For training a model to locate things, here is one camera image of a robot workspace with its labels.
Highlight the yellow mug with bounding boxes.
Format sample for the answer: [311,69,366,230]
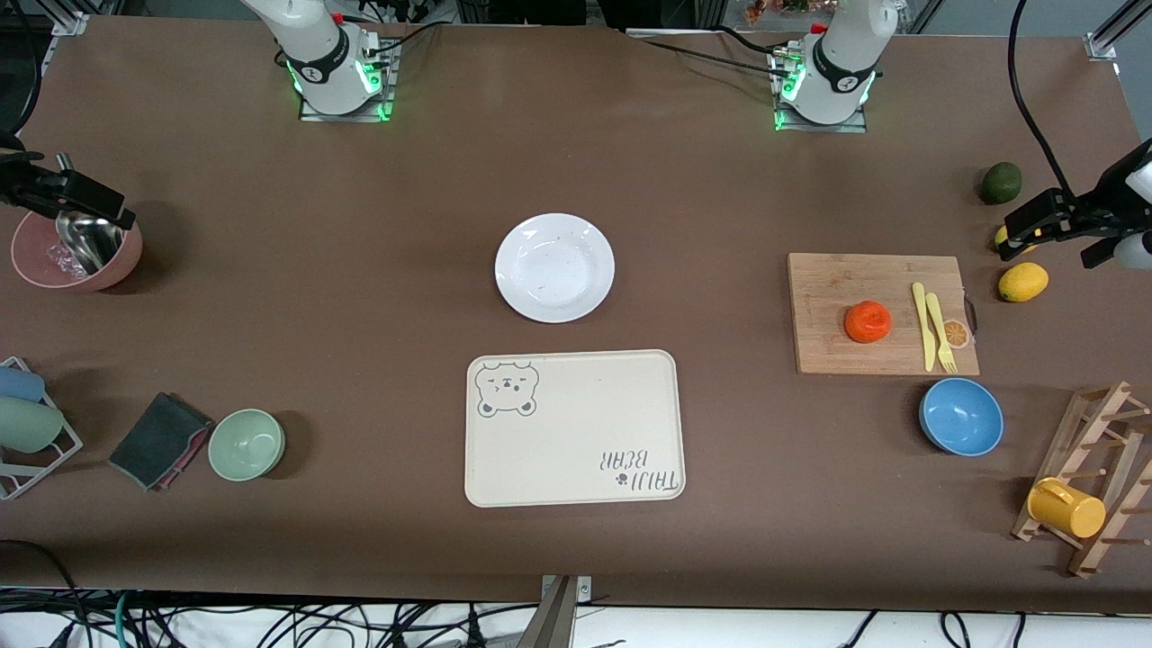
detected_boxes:
[1027,477,1107,540]

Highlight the white round plate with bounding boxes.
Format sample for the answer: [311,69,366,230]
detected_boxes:
[494,212,617,324]

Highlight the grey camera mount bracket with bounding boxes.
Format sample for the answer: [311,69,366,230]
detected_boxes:
[517,574,593,648]

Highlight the yellow lemon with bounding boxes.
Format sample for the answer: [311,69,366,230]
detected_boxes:
[994,225,1046,257]
[997,262,1050,304]

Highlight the blue bowl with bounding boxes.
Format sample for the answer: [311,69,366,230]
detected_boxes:
[918,377,1005,458]

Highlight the black floor cable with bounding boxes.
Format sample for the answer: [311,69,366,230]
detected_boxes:
[0,538,86,631]

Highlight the wooden peg rack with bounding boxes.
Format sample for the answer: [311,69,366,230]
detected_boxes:
[1012,381,1152,579]

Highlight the wooden cutting board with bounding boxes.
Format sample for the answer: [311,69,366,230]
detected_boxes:
[787,252,982,377]

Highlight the orange fruit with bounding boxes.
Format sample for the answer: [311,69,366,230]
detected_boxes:
[844,300,894,345]

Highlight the pink bowl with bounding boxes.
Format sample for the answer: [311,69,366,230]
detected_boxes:
[11,209,143,293]

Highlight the yellow plastic knife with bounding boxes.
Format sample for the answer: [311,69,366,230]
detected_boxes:
[912,282,938,373]

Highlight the dark green avocado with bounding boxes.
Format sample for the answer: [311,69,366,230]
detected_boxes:
[979,161,1024,206]

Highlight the black base power cable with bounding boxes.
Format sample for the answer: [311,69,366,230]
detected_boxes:
[367,22,446,57]
[630,34,786,73]

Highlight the metal ladle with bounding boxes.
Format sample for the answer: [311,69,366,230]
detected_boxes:
[56,209,125,275]

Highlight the yellow plastic fork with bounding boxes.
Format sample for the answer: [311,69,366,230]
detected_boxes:
[925,292,959,374]

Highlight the dark grey folded cloth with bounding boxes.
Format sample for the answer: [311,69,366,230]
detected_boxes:
[108,391,215,491]

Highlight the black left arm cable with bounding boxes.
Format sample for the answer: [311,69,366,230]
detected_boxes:
[1006,0,1077,201]

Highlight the light blue cup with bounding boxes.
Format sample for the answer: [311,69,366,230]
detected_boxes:
[0,365,46,403]

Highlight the brown table cover sheet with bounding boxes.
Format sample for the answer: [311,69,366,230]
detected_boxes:
[0,13,1152,613]

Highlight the pale green bowl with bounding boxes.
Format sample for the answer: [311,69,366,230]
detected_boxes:
[208,409,286,482]

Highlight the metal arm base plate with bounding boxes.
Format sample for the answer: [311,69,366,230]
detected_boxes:
[772,49,869,134]
[300,40,395,122]

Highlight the pale green cup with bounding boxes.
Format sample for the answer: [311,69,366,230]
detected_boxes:
[0,396,66,454]

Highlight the pink folded cloth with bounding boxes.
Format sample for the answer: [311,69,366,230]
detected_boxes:
[148,416,215,493]

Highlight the white wire cup rack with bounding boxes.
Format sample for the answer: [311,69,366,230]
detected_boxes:
[0,356,85,501]

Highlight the cream bear print tray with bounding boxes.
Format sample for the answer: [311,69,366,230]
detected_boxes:
[463,349,687,509]

